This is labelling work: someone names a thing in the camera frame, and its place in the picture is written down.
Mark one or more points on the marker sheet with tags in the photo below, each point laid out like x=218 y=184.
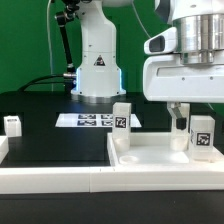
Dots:
x=78 y=120

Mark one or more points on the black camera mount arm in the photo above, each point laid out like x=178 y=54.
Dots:
x=62 y=18

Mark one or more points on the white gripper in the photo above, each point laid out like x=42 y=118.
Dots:
x=166 y=79

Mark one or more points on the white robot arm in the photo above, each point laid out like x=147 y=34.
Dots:
x=185 y=63

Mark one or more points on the white U-shaped fence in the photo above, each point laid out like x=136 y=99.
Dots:
x=111 y=178

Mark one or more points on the white square table top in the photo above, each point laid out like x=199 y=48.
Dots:
x=147 y=149

